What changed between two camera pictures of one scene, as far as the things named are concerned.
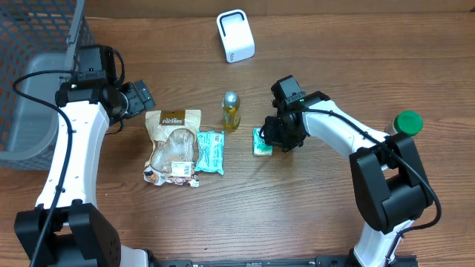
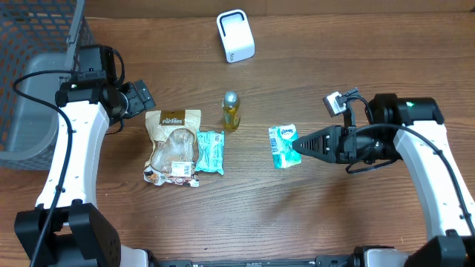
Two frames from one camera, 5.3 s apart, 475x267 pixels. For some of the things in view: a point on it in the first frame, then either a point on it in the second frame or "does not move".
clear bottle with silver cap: x=230 y=110 does not move
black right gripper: x=275 y=139 to x=336 y=144
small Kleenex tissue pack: x=260 y=147 to x=280 y=137
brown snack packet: x=174 y=154 does not move
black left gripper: x=136 y=104 does not move
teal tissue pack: x=210 y=151 does not move
